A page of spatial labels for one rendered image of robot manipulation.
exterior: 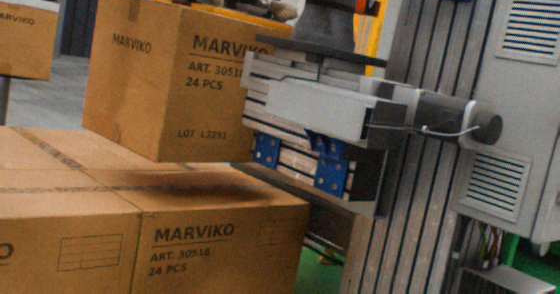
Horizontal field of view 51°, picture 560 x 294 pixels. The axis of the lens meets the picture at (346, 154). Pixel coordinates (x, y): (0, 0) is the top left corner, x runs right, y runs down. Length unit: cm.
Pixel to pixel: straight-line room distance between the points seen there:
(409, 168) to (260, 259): 71
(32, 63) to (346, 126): 254
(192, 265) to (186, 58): 58
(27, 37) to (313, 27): 227
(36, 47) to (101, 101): 163
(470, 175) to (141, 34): 93
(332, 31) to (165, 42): 45
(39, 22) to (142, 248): 198
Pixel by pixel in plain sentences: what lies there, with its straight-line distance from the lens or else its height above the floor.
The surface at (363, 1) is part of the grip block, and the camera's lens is 181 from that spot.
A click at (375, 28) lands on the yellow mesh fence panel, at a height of 122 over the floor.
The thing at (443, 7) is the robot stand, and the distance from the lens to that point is 132.
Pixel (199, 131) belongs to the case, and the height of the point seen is 76.
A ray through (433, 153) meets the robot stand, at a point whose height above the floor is 86.
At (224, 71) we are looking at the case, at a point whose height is 93.
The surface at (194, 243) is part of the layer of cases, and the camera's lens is 168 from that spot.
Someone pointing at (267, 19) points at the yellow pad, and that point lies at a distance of 177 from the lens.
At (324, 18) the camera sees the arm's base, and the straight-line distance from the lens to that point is 130.
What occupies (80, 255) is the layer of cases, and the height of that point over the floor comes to 44.
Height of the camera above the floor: 100
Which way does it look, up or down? 8 degrees down
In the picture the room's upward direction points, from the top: 12 degrees clockwise
